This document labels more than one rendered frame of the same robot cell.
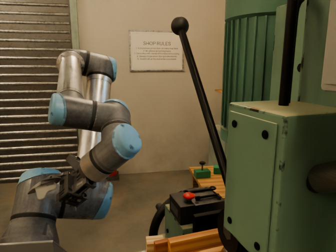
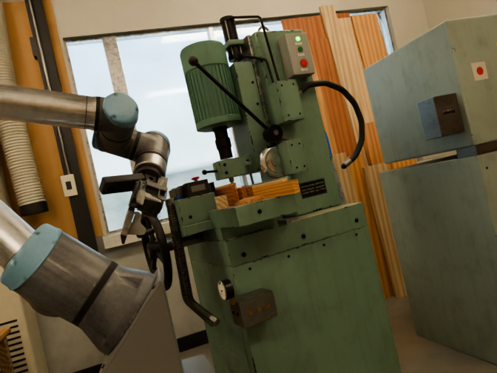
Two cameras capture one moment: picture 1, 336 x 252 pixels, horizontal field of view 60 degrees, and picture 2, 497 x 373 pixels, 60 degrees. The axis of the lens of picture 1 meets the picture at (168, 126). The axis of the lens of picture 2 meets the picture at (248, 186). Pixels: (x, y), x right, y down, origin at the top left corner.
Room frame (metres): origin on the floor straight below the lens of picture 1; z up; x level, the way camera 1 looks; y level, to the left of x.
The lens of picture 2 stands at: (0.68, 1.44, 0.94)
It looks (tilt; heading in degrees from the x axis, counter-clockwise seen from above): 0 degrees down; 263
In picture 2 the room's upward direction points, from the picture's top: 13 degrees counter-clockwise
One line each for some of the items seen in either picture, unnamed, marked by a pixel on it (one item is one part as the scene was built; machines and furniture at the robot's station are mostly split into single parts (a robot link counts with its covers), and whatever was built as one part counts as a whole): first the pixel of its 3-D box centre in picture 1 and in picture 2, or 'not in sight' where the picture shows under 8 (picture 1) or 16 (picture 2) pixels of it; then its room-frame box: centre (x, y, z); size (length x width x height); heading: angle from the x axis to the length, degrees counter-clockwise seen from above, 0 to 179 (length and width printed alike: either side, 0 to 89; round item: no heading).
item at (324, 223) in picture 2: not in sight; (272, 232); (0.42, -0.23, 0.76); 0.57 x 0.45 x 0.09; 19
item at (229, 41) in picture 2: not in sight; (232, 39); (0.41, -0.23, 1.54); 0.08 x 0.08 x 0.17; 19
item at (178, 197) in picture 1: (195, 201); (188, 189); (0.70, -0.07, 0.99); 0.13 x 0.11 x 0.06; 109
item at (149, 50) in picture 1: (156, 51); not in sight; (3.48, 0.13, 1.48); 0.64 x 0.02 x 0.46; 101
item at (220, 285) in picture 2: not in sight; (227, 291); (0.65, 0.13, 0.65); 0.06 x 0.04 x 0.08; 109
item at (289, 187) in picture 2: not in sight; (251, 195); (0.49, -0.06, 0.92); 0.60 x 0.02 x 0.04; 109
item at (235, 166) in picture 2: not in sight; (234, 169); (0.52, -0.19, 1.03); 0.14 x 0.07 x 0.09; 19
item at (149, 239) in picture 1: (155, 247); (221, 201); (0.61, 0.03, 0.92); 0.04 x 0.03 x 0.04; 99
